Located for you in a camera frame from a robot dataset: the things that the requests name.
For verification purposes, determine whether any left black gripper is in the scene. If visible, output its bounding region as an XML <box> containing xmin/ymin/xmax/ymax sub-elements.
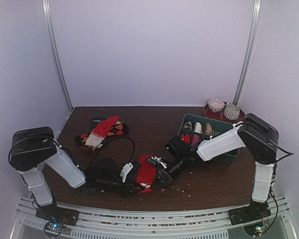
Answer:
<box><xmin>97</xmin><ymin>176</ymin><xmax>144</xmax><ymax>199</ymax></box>

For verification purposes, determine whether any tan ribbed sock pair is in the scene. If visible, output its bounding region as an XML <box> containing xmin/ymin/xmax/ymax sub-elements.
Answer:
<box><xmin>204</xmin><ymin>122</ymin><xmax>215</xmax><ymax>136</ymax></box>

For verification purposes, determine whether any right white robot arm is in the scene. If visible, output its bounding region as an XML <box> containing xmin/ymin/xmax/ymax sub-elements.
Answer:
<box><xmin>151</xmin><ymin>113</ymin><xmax>279</xmax><ymax>220</ymax></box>

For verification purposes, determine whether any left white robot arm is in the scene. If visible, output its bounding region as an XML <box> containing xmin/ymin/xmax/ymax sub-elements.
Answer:
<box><xmin>8</xmin><ymin>126</ymin><xmax>144</xmax><ymax>221</ymax></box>

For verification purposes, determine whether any rolled red sock in tray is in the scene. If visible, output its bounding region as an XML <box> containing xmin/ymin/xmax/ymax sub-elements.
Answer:
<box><xmin>180</xmin><ymin>134</ymin><xmax>191</xmax><ymax>144</ymax></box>

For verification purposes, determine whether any rolled maroon sock in tray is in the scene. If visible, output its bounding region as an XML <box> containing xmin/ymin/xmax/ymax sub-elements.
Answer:
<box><xmin>191</xmin><ymin>134</ymin><xmax>202</xmax><ymax>147</ymax></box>

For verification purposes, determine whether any rolled patterned sock in tray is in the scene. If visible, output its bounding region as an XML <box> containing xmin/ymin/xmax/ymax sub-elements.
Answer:
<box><xmin>183</xmin><ymin>121</ymin><xmax>193</xmax><ymax>131</ymax></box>

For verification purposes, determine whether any green divided organizer tray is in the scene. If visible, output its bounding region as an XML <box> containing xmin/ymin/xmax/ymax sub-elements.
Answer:
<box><xmin>175</xmin><ymin>114</ymin><xmax>240</xmax><ymax>165</ymax></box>

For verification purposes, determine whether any red white sock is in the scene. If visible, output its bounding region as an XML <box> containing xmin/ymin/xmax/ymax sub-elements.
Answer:
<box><xmin>85</xmin><ymin>116</ymin><xmax>120</xmax><ymax>148</ymax></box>

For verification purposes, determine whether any argyle black orange sock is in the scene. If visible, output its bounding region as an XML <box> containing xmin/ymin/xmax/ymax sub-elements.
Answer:
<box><xmin>74</xmin><ymin>120</ymin><xmax>129</xmax><ymax>150</ymax></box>

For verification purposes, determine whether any rolled cream sock in tray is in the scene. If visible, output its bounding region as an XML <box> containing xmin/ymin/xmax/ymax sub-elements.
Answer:
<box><xmin>193</xmin><ymin>121</ymin><xmax>202</xmax><ymax>134</ymax></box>

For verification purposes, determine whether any dark blue sock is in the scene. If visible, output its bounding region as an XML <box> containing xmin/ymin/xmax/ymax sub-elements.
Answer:
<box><xmin>91</xmin><ymin>117</ymin><xmax>104</xmax><ymax>129</ymax></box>

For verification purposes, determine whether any dark red plate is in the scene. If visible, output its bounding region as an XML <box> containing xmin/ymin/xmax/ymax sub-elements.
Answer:
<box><xmin>203</xmin><ymin>102</ymin><xmax>245</xmax><ymax>123</ymax></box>

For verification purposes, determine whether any left circuit board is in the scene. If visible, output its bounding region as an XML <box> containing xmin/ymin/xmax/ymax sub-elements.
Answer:
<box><xmin>43</xmin><ymin>222</ymin><xmax>71</xmax><ymax>237</ymax></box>

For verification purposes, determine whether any circuit board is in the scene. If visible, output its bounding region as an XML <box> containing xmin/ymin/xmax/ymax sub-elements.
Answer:
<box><xmin>244</xmin><ymin>223</ymin><xmax>269</xmax><ymax>237</ymax></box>
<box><xmin>43</xmin><ymin>222</ymin><xmax>71</xmax><ymax>237</ymax></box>

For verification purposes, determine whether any striped grey cup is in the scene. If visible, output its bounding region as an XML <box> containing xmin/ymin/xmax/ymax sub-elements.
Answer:
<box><xmin>224</xmin><ymin>104</ymin><xmax>240</xmax><ymax>120</ymax></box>

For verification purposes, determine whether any right circuit board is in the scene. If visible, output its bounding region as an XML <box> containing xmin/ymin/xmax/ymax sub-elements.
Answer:
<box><xmin>244</xmin><ymin>223</ymin><xmax>269</xmax><ymax>237</ymax></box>

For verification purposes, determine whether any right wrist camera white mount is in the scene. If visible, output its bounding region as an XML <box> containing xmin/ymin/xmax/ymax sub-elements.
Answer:
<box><xmin>151</xmin><ymin>156</ymin><xmax>167</xmax><ymax>169</ymax></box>

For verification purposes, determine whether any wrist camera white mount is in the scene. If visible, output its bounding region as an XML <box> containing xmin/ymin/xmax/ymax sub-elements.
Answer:
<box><xmin>151</xmin><ymin>156</ymin><xmax>167</xmax><ymax>169</ymax></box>
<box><xmin>120</xmin><ymin>162</ymin><xmax>134</xmax><ymax>183</ymax></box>

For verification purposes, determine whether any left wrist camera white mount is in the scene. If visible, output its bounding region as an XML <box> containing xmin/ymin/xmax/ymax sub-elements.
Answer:
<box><xmin>120</xmin><ymin>162</ymin><xmax>134</xmax><ymax>183</ymax></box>

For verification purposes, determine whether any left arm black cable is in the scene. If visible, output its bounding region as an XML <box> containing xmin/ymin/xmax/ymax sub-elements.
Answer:
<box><xmin>89</xmin><ymin>136</ymin><xmax>137</xmax><ymax>170</ymax></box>

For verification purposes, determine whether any front aluminium rail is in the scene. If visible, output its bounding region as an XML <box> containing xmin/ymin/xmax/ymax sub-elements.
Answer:
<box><xmin>11</xmin><ymin>196</ymin><xmax>297</xmax><ymax>239</ymax></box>

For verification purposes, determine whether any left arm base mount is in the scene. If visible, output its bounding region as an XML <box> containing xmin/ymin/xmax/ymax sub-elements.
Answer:
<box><xmin>35</xmin><ymin>204</ymin><xmax>79</xmax><ymax>226</ymax></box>

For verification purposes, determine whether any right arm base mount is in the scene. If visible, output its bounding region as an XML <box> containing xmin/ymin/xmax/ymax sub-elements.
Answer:
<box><xmin>228</xmin><ymin>201</ymin><xmax>271</xmax><ymax>226</ymax></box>

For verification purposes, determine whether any right aluminium frame post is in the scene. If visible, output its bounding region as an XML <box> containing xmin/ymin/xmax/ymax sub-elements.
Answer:
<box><xmin>233</xmin><ymin>0</ymin><xmax>262</xmax><ymax>106</ymax></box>

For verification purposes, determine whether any aluminium frame post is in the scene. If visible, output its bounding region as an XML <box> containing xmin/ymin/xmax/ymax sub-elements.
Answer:
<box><xmin>42</xmin><ymin>0</ymin><xmax>74</xmax><ymax>112</ymax></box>
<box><xmin>233</xmin><ymin>0</ymin><xmax>262</xmax><ymax>106</ymax></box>

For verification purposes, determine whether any left aluminium frame post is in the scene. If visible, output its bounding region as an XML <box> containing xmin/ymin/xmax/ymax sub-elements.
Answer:
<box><xmin>42</xmin><ymin>0</ymin><xmax>74</xmax><ymax>112</ymax></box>

